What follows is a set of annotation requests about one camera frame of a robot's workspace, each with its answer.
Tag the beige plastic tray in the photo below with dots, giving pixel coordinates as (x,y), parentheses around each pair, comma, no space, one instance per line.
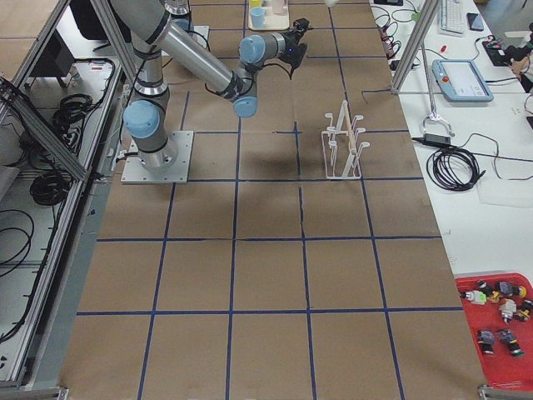
(277,14)

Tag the red parts tray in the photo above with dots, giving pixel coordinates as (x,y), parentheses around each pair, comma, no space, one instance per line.
(498,309)

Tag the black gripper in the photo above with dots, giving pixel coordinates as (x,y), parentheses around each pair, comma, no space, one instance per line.
(292,40)

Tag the light blue cup front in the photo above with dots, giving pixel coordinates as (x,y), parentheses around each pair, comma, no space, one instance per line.
(257,17)

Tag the white wire cup rack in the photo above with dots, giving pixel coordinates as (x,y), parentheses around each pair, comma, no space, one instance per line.
(341,147)

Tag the white keyboard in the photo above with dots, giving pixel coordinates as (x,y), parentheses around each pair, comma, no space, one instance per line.
(451,18)

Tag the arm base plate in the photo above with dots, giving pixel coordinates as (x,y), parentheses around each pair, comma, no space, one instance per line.
(170,165)

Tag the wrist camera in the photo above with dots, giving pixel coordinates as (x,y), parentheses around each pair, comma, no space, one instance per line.
(301,26)

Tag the teach pendant tablet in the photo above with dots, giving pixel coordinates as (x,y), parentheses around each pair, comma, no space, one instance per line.
(460,81)

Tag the black smartphone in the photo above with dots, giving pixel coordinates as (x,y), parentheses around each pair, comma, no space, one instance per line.
(475,22)

